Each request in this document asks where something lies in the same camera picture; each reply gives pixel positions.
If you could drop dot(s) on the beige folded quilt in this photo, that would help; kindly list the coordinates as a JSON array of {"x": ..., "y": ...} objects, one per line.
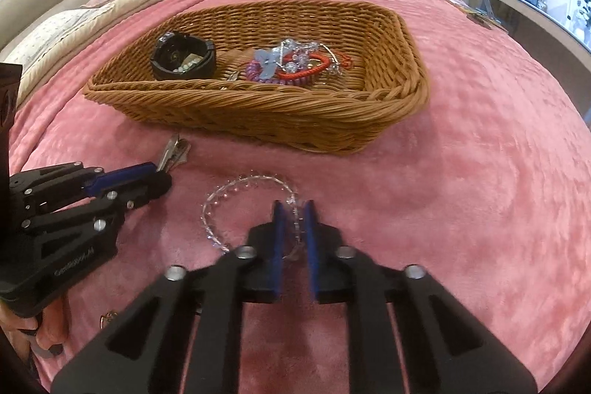
[{"x": 134, "y": 4}]

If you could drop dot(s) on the small colourful packet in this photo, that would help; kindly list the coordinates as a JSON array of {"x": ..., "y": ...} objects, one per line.
[{"x": 480, "y": 18}]

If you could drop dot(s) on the white floral pillow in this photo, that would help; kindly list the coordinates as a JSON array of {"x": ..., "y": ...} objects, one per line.
[{"x": 60, "y": 27}]

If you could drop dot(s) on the black wrist watch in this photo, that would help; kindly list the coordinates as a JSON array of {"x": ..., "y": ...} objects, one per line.
[{"x": 203, "y": 68}]

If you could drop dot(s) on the white vase with flowers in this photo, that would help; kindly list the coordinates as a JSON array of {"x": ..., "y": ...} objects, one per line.
[{"x": 582, "y": 15}]

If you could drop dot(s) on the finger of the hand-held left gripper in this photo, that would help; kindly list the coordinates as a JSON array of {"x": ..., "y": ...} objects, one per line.
[
  {"x": 120, "y": 175},
  {"x": 138, "y": 191}
]

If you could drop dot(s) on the white wall desk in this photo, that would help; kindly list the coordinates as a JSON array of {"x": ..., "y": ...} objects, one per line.
[{"x": 531, "y": 13}]

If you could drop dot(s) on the person's left hand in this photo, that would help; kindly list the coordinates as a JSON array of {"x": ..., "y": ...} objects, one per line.
[{"x": 53, "y": 322}]

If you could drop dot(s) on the small gold earring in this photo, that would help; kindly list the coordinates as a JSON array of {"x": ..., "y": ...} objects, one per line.
[{"x": 108, "y": 320}]

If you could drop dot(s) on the blue butterfly hair clip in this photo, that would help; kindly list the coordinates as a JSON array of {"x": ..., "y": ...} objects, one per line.
[{"x": 268, "y": 64}]

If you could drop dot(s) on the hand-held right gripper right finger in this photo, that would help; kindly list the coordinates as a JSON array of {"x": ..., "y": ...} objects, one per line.
[{"x": 313, "y": 246}]

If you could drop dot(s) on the brown wicker basket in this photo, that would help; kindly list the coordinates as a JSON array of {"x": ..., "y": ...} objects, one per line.
[{"x": 277, "y": 117}]

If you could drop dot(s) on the silver metal hair clips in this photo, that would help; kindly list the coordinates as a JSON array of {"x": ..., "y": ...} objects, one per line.
[{"x": 173, "y": 151}]

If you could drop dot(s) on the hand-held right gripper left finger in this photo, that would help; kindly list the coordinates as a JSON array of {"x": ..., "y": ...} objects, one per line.
[{"x": 277, "y": 246}]

